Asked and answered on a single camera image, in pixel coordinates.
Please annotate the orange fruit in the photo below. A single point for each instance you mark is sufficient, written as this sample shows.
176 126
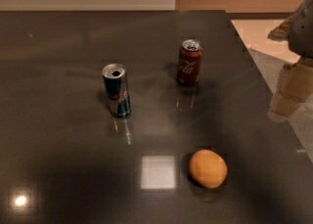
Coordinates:
208 168

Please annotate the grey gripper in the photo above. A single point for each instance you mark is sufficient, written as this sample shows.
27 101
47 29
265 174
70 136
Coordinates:
303 32

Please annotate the blue silver redbull can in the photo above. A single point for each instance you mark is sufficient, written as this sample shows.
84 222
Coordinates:
116 85

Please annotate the red coca-cola can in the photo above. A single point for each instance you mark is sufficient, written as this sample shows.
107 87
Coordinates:
189 62

